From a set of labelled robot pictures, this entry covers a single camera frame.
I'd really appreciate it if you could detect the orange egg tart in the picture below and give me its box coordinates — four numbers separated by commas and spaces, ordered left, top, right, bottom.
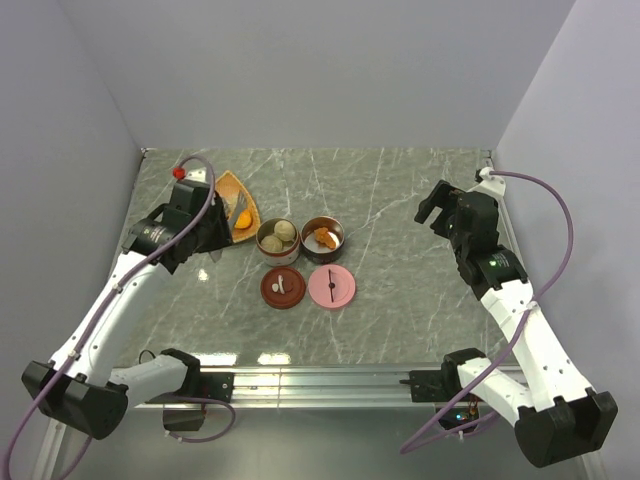
234, 209, 253, 231

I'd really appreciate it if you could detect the dark steel lunch tin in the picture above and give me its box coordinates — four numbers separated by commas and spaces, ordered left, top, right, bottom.
300, 216, 345, 264

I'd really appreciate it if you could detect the woven bamboo tray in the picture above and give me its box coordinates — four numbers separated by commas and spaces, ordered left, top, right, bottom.
216, 170, 261, 244

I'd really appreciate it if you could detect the purple cable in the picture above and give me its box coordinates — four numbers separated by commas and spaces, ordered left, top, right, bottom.
399, 169, 575, 455
0, 155, 237, 480

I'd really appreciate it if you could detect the pink round lid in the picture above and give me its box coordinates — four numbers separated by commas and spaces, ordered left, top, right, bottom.
307, 264, 356, 310

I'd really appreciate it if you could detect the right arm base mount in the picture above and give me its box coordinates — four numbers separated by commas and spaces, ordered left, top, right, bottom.
399, 367, 483, 437

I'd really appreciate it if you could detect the aluminium rail frame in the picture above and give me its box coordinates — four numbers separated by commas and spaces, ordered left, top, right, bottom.
33, 365, 606, 479

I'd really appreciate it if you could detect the white steel lunch tin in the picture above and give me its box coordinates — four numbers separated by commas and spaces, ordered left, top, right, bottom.
256, 218, 301, 267

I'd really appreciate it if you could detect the brown round lid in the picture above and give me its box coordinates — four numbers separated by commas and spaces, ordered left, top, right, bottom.
260, 266, 307, 310

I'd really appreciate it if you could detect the fried chicken piece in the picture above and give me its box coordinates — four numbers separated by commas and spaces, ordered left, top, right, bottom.
314, 227, 337, 250

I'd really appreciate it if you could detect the steamed bun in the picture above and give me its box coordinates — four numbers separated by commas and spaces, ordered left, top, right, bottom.
260, 235, 284, 254
273, 220, 297, 243

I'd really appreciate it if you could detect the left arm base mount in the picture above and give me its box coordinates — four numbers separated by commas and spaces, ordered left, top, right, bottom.
147, 371, 235, 437

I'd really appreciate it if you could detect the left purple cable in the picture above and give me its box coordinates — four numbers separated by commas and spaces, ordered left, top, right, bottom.
0, 155, 237, 480

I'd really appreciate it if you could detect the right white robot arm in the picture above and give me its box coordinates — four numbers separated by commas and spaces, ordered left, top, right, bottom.
415, 175, 618, 468

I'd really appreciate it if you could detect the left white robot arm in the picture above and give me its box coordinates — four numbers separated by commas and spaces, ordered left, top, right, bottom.
22, 179, 232, 440

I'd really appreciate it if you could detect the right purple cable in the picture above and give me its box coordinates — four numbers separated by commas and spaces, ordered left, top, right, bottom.
399, 169, 575, 455

